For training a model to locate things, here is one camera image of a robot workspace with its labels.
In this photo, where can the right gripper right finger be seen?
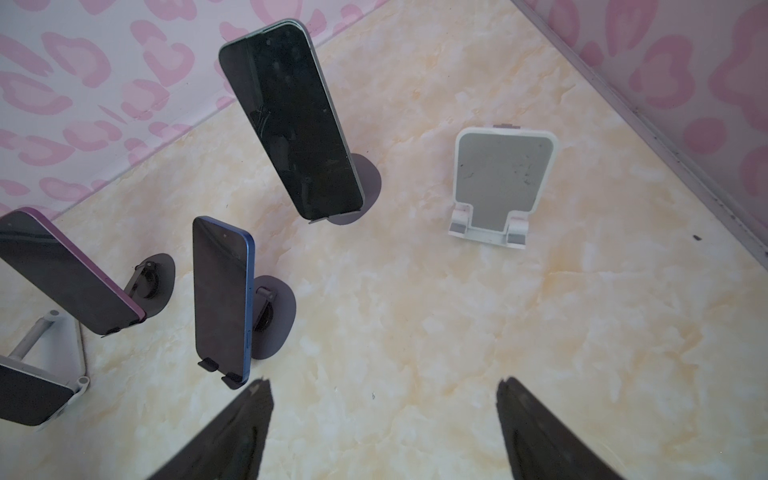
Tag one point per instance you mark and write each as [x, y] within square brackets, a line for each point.
[538, 444]

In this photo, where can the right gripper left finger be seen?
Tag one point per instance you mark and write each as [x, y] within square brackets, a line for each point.
[231, 446]

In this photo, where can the white folding phone stand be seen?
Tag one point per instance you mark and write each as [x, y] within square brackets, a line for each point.
[499, 176]

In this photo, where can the grey stand under tilted phone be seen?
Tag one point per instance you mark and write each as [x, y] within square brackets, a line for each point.
[147, 293]

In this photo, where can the phone back centre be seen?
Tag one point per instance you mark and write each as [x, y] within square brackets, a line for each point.
[221, 252]

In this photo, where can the white stand back left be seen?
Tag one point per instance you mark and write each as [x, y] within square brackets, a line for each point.
[54, 344]

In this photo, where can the phone back left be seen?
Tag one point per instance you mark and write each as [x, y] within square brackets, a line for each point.
[30, 396]

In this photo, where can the purple phone tilted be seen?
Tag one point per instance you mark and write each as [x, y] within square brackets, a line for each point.
[36, 249]

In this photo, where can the grey stand back right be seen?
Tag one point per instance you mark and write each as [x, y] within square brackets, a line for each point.
[371, 183]

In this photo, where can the phone back right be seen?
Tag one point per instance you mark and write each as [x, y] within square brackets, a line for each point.
[277, 79]

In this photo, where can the aluminium frame strut right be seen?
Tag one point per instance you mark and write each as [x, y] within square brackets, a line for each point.
[712, 196]

